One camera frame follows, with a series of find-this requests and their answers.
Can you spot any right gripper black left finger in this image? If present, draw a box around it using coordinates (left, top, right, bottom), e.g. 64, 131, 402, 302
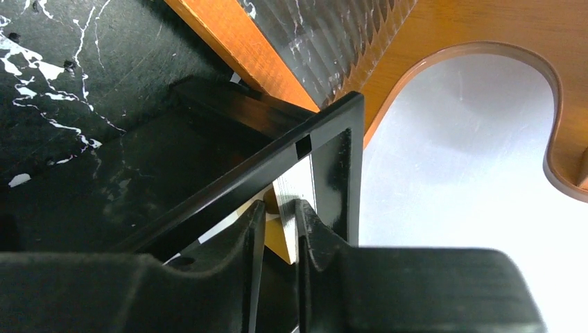
1, 200, 266, 332

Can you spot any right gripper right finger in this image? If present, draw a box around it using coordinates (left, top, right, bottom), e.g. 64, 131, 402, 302
295, 200, 546, 332

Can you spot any gold VIP credit card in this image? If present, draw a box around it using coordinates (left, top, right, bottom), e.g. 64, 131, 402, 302
262, 186, 295, 265

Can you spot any black card tray box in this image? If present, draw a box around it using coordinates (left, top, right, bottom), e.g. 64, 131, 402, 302
1, 78, 365, 260

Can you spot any orange wooden shelf rack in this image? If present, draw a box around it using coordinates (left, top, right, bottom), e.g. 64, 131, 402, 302
168, 1, 587, 201

